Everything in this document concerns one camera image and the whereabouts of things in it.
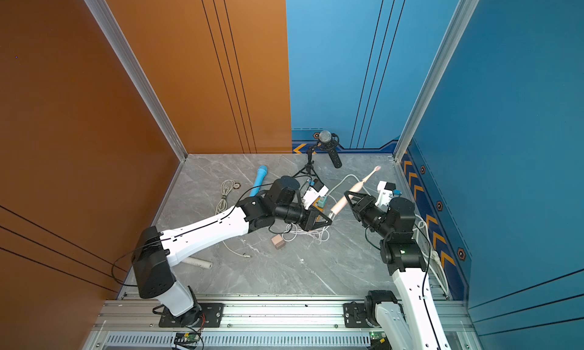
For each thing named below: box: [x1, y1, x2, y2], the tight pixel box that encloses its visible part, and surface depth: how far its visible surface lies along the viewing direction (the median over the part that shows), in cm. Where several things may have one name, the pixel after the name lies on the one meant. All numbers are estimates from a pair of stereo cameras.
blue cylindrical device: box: [249, 165, 269, 198], surface depth 110 cm
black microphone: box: [319, 130, 343, 169], surface depth 95 cm
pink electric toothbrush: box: [330, 165, 381, 216], surface depth 70 cm
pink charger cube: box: [270, 234, 286, 249], surface depth 90 cm
